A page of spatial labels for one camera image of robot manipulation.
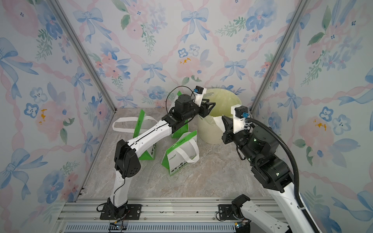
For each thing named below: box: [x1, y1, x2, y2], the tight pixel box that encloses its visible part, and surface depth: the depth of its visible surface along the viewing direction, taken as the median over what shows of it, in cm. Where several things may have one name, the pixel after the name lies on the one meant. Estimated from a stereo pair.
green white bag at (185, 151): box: [161, 130, 200, 177], surface depth 75 cm
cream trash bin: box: [197, 115, 224, 145], surface depth 87 cm
